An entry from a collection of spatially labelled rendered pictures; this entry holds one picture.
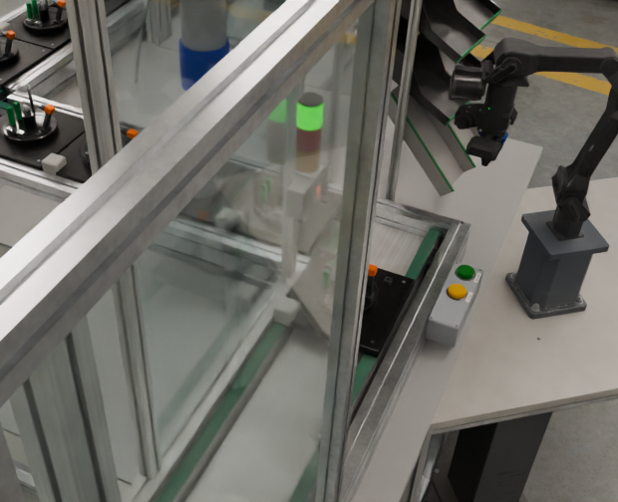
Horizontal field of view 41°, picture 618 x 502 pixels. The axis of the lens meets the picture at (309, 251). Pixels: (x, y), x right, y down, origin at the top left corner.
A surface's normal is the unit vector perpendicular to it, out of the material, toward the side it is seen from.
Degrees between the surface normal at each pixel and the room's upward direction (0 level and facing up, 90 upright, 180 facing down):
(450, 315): 0
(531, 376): 0
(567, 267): 90
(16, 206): 0
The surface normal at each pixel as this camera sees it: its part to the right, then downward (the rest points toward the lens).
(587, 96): 0.04, -0.76
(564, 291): 0.25, 0.64
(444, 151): 0.62, -0.25
